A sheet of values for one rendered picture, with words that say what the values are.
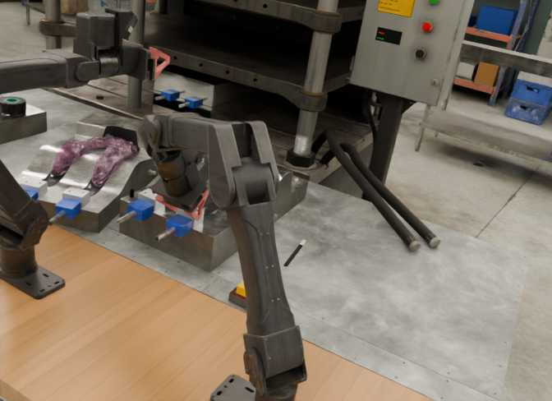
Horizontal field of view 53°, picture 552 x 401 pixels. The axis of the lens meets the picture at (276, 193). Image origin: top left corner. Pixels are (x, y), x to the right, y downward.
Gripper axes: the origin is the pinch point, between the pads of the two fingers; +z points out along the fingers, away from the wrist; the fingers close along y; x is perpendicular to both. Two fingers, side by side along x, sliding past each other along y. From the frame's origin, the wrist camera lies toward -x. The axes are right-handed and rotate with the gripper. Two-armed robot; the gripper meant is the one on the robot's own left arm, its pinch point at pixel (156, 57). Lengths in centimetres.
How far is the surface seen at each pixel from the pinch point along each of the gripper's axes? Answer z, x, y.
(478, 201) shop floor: 289, 113, -51
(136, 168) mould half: 3.7, 31.2, 7.1
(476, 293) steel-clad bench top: 24, 39, -80
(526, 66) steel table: 343, 24, -48
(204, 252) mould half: -11.5, 35.5, -26.8
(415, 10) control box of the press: 75, -16, -35
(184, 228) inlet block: -14.2, 30.0, -22.9
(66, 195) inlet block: -18.3, 32.5, 8.2
